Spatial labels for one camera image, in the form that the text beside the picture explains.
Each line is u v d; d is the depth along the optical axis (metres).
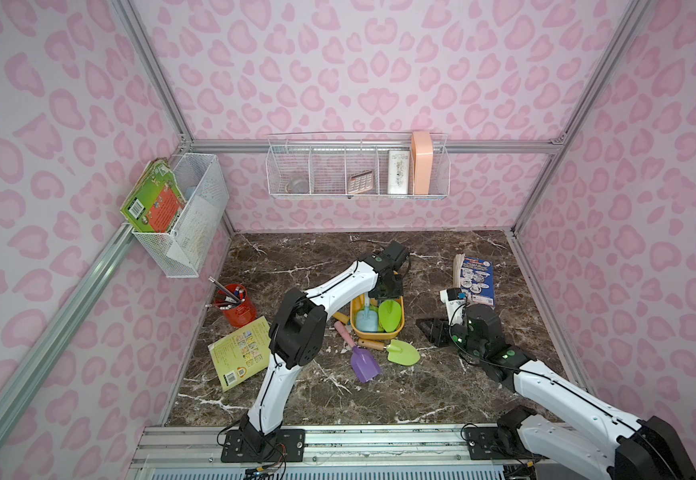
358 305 0.98
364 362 0.86
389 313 0.90
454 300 0.73
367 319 0.93
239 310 0.88
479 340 0.63
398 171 0.93
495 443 0.72
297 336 0.53
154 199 0.72
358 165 0.99
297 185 0.93
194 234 0.85
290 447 0.73
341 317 0.92
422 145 0.81
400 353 0.88
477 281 1.01
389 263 0.74
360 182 0.95
